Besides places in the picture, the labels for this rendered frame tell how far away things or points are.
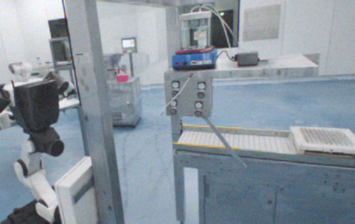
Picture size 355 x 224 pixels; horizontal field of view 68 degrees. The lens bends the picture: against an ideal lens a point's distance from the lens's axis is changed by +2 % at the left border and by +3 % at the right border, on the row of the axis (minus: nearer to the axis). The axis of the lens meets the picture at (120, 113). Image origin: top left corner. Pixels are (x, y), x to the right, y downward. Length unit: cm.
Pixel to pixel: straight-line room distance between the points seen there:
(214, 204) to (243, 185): 21
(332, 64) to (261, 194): 564
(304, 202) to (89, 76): 128
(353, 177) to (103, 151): 112
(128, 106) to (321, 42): 448
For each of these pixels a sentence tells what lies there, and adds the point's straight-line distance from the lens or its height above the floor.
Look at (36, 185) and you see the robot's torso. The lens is 211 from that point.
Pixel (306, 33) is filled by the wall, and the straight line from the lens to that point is 675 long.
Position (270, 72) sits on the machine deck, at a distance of 125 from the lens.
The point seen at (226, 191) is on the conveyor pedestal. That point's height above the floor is 57.
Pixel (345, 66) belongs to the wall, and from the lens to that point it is 711.
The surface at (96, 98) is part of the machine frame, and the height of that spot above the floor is 132.
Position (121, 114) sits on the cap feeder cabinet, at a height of 24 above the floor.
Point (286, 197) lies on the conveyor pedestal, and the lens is 160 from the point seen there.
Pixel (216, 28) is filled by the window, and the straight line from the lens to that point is 642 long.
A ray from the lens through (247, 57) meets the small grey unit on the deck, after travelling 132.
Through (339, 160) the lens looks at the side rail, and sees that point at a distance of 146.
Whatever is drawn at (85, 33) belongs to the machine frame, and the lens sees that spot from 67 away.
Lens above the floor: 148
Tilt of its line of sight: 18 degrees down
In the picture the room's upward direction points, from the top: 7 degrees counter-clockwise
